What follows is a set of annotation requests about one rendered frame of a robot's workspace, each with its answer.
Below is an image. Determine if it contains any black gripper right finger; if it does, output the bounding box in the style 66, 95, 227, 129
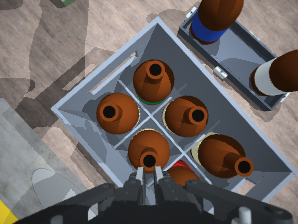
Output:
153, 166, 293, 224

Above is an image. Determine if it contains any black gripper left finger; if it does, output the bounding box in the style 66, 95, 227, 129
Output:
12, 167, 146, 224

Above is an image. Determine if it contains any grey rectangular tray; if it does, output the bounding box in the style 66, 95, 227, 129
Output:
178, 8, 287, 111

